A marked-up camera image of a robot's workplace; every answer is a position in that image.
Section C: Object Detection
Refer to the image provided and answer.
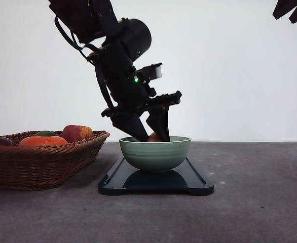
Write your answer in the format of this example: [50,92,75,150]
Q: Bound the dark green fruit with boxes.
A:
[35,131,57,136]

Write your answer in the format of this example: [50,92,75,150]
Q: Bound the black rectangular tray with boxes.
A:
[99,157,214,196]

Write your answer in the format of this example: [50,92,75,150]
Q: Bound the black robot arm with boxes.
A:
[49,0,182,142]

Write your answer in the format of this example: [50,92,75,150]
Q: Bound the green ceramic bowl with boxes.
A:
[119,136,191,173]

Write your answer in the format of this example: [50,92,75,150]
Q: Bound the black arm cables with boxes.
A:
[54,16,117,109]

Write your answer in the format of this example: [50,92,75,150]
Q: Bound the brown wicker basket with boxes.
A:
[0,131,110,190]

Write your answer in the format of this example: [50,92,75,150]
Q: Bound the orange tangerine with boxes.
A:
[19,136,68,146]

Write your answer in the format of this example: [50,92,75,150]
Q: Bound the red yellow apple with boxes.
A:
[62,125,94,143]

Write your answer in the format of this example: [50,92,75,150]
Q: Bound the brown egg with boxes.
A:
[147,133,162,142]

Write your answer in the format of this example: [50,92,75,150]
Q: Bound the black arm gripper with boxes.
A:
[88,44,182,142]

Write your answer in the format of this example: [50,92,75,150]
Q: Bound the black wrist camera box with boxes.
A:
[136,63,162,81]

